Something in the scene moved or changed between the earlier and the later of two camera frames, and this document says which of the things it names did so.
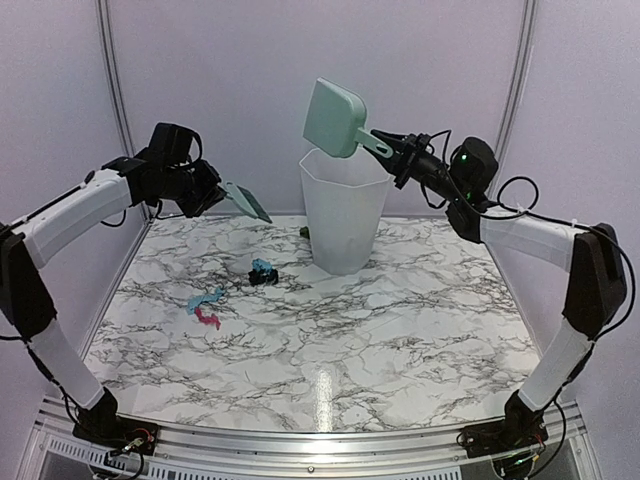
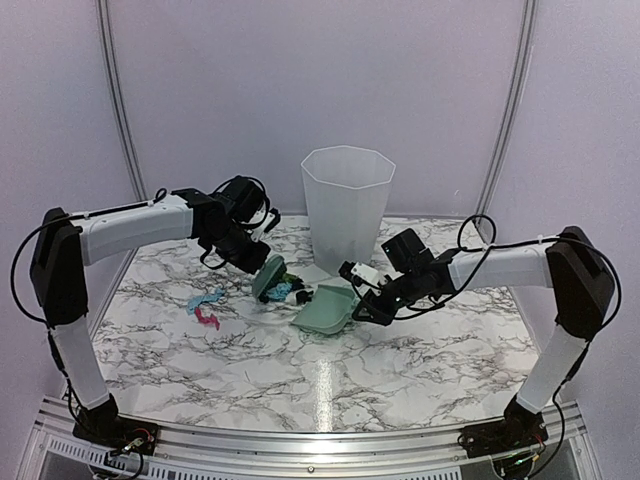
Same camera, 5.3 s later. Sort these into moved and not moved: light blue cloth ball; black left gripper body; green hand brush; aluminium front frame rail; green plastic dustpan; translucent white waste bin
Moved: light blue cloth ball; green hand brush; green plastic dustpan; black left gripper body
Not moved: aluminium front frame rail; translucent white waste bin
